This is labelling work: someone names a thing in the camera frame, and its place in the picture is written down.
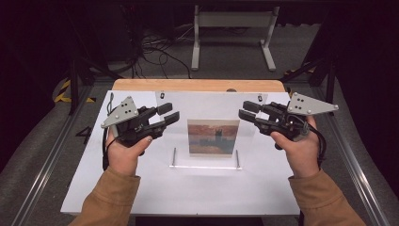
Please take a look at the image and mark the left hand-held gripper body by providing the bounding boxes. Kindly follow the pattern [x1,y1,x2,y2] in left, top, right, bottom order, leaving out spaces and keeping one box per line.
[101,95,168,149]

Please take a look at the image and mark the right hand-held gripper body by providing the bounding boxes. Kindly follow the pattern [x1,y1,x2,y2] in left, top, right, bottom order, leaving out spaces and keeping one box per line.
[255,91,340,142]

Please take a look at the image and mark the clear acrylic picture frame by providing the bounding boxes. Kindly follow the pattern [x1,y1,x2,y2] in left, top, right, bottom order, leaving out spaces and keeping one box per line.
[154,90,269,171]

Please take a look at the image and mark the picture card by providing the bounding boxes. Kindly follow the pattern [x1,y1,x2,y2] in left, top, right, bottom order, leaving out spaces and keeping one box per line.
[186,119,241,158]

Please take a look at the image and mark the person's left hand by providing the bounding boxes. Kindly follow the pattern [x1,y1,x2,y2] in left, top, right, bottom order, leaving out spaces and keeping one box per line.
[105,128,154,177]

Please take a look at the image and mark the person's right hand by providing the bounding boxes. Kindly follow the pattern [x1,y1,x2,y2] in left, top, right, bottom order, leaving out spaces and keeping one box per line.
[270,115,321,179]

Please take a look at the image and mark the wooden table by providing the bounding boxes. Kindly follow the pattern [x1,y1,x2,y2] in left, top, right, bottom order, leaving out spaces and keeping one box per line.
[111,78,286,93]

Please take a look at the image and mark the black tripod stand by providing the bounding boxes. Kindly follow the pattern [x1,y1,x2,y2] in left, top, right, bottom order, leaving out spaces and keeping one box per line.
[67,46,123,116]
[280,53,339,105]

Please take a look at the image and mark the yellow black hazard tape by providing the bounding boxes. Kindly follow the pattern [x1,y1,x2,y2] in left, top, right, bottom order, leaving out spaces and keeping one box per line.
[54,78,97,104]

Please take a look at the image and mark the grey metal stand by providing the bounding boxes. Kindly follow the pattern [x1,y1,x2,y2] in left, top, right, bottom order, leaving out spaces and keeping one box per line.
[191,4,280,73]

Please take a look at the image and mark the left hand-held gripper cable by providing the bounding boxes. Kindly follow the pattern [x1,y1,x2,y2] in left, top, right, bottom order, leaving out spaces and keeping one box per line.
[102,92,116,172]

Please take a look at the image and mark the hand-held gripper cable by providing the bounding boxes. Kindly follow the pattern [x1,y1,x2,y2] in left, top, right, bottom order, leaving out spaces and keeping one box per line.
[309,123,327,168]
[102,92,116,172]

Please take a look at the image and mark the right hand-held gripper cable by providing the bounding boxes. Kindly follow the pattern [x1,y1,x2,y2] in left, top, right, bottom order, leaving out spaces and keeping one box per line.
[309,123,327,168]

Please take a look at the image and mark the black floor cables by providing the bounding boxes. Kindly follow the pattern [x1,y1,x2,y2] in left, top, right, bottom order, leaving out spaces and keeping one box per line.
[125,27,193,79]

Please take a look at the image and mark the aluminium rail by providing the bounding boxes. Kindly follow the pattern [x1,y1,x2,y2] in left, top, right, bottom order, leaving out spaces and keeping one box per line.
[10,84,95,226]
[313,86,391,226]

